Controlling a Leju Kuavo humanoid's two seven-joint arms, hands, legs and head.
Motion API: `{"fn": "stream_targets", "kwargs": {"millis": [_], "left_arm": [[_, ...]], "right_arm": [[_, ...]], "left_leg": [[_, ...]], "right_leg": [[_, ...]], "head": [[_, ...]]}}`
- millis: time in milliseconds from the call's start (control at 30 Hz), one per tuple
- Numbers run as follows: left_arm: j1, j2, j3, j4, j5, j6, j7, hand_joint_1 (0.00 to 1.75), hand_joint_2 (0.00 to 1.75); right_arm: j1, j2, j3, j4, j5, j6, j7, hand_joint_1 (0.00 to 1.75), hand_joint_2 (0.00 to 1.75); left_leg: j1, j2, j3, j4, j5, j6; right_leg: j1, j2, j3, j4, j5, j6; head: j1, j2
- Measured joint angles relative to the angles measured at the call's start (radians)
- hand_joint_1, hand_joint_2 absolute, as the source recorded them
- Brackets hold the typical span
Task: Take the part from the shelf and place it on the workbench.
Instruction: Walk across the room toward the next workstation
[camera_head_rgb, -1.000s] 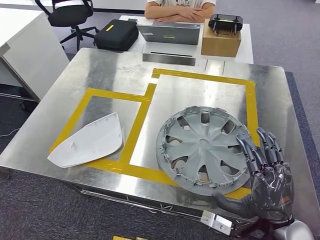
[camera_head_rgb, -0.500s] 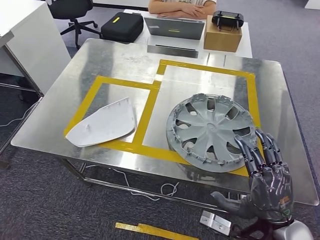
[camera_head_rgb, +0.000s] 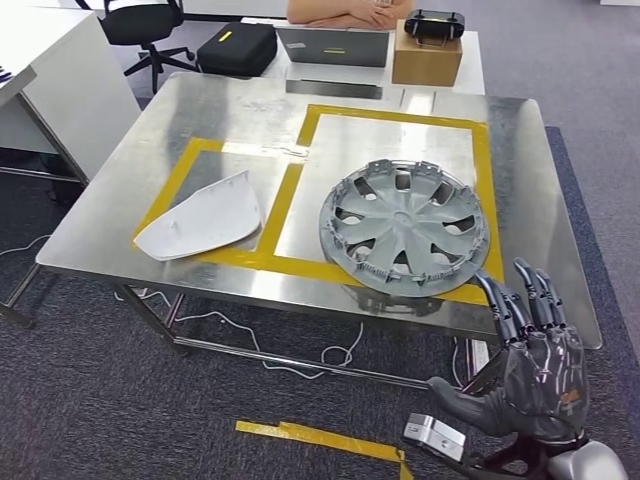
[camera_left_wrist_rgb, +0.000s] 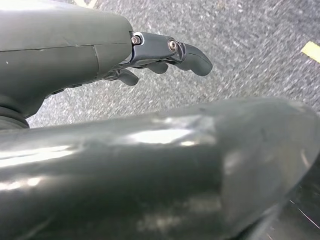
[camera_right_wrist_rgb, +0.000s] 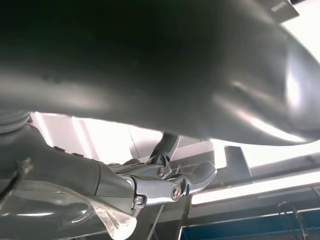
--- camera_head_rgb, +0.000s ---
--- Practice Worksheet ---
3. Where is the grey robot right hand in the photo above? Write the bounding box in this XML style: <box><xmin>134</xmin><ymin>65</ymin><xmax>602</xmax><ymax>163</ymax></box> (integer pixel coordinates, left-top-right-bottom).
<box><xmin>427</xmin><ymin>258</ymin><xmax>591</xmax><ymax>445</ymax></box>

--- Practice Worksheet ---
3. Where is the person's right hand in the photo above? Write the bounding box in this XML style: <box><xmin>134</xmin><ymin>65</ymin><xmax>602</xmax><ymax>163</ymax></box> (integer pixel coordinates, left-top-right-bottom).
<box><xmin>349</xmin><ymin>0</ymin><xmax>397</xmax><ymax>31</ymax></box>

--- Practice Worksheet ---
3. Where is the grey plastic wheel cover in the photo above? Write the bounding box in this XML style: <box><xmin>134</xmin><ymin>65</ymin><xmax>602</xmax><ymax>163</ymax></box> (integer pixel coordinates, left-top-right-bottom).
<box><xmin>318</xmin><ymin>158</ymin><xmax>491</xmax><ymax>298</ymax></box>

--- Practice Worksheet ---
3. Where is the yellow workbench tape grid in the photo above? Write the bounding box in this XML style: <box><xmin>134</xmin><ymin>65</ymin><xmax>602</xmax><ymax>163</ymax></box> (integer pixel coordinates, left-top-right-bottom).
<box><xmin>132</xmin><ymin>103</ymin><xmax>505</xmax><ymax>307</ymax></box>

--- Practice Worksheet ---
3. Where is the large white plastic car part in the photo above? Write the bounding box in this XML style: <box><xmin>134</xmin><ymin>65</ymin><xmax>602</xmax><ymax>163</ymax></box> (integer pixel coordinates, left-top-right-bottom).
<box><xmin>133</xmin><ymin>170</ymin><xmax>263</xmax><ymax>262</ymax></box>

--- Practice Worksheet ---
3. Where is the grey laptop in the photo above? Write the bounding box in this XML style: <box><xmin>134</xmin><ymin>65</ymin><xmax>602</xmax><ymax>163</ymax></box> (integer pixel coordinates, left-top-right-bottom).
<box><xmin>276</xmin><ymin>26</ymin><xmax>391</xmax><ymax>101</ymax></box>

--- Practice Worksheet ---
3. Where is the person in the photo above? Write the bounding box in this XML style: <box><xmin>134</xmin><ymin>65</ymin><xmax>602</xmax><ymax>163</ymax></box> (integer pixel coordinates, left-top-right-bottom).
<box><xmin>286</xmin><ymin>0</ymin><xmax>416</xmax><ymax>31</ymax></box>

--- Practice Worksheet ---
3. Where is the black device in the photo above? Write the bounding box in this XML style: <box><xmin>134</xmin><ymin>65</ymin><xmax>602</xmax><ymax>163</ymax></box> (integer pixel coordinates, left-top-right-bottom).
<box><xmin>404</xmin><ymin>9</ymin><xmax>466</xmax><ymax>48</ymax></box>

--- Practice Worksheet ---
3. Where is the brown cardboard box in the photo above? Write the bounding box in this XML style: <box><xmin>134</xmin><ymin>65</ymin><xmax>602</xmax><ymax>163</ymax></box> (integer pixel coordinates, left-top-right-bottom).
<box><xmin>391</xmin><ymin>19</ymin><xmax>463</xmax><ymax>88</ymax></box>

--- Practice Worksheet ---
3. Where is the white power strip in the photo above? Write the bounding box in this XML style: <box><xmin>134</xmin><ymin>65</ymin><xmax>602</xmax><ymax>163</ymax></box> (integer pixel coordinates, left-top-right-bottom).
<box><xmin>469</xmin><ymin>339</ymin><xmax>490</xmax><ymax>379</ymax></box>

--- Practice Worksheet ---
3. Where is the black case with yellow stripe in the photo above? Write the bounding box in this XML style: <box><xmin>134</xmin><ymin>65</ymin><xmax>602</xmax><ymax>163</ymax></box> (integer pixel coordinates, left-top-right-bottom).
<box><xmin>196</xmin><ymin>21</ymin><xmax>278</xmax><ymax>79</ymax></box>

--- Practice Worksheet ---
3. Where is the black office chair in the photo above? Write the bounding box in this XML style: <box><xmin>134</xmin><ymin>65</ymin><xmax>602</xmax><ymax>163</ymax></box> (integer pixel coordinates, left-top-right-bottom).
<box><xmin>75</xmin><ymin>0</ymin><xmax>198</xmax><ymax>94</ymax></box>

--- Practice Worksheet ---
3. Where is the white desk cabinet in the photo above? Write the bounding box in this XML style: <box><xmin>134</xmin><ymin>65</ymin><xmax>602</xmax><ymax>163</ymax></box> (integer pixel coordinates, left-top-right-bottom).
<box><xmin>0</xmin><ymin>7</ymin><xmax>142</xmax><ymax>183</ymax></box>

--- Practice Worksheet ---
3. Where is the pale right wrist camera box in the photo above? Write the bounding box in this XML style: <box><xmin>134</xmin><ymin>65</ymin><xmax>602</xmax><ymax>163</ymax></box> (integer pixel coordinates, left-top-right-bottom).
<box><xmin>402</xmin><ymin>413</ymin><xmax>467</xmax><ymax>463</ymax></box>

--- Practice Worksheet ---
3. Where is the white floor cable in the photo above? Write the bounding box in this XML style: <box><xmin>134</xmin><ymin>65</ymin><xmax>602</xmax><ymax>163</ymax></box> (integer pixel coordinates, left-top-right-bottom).
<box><xmin>115</xmin><ymin>288</ymin><xmax>365</xmax><ymax>381</ymax></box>

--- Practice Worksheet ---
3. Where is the white adapter cable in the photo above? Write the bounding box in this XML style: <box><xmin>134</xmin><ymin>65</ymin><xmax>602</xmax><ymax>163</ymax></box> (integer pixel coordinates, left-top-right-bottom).
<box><xmin>0</xmin><ymin>235</ymin><xmax>51</xmax><ymax>258</ymax></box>

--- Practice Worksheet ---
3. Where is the metal table frame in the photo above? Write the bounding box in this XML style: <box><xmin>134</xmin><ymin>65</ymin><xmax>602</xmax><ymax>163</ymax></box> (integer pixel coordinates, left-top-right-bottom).
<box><xmin>0</xmin><ymin>66</ymin><xmax>91</xmax><ymax>331</ymax></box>

